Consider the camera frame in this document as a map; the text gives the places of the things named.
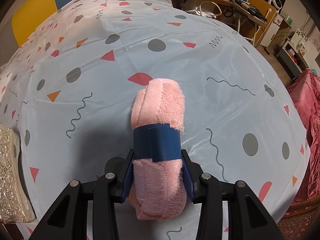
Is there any wicker rattan chair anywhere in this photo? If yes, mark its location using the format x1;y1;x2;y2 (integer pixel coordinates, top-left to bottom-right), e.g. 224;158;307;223
278;196;319;239

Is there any white handbag under desk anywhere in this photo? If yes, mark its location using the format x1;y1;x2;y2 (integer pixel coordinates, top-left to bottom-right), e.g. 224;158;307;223
181;0;222;18

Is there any pink ruffled blanket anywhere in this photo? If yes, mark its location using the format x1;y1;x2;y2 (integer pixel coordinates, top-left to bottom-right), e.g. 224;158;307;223
287;69;319;205

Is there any grey yellow blue sofa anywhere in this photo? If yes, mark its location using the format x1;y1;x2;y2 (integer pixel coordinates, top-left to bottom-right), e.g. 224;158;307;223
0;0;119;48

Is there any gold ornate tissue box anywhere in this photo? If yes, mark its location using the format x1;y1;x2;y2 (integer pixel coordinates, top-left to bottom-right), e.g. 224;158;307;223
0;125;36;224

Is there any low shelf with items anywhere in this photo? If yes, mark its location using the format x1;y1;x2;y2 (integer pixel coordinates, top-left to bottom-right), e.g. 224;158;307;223
276;29;319;80

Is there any white folding stool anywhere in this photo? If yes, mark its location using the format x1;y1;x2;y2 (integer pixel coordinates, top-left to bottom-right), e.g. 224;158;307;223
232;0;266;46

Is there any white round fan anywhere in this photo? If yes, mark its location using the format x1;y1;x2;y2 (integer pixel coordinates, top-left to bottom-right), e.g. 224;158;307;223
269;0;283;10

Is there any wooden board panel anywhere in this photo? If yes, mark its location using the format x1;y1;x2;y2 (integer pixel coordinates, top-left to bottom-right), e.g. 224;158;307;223
248;0;277;47

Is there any pink towel blue band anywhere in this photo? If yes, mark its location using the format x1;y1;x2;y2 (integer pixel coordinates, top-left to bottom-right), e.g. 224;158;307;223
127;79;187;220

